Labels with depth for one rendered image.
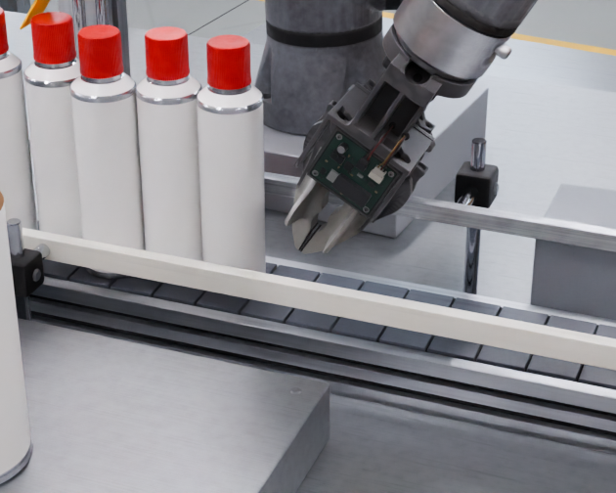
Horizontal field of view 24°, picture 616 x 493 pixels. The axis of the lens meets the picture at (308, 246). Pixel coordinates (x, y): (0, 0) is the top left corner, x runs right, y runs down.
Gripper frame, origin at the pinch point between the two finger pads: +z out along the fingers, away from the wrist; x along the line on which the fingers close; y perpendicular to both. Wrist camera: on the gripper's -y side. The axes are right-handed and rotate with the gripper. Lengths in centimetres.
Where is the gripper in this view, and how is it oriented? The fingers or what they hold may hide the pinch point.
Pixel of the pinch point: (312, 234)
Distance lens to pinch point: 112.1
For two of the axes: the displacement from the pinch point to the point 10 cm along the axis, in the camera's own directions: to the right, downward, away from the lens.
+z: -4.7, 6.8, 5.6
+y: -3.6, 4.4, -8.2
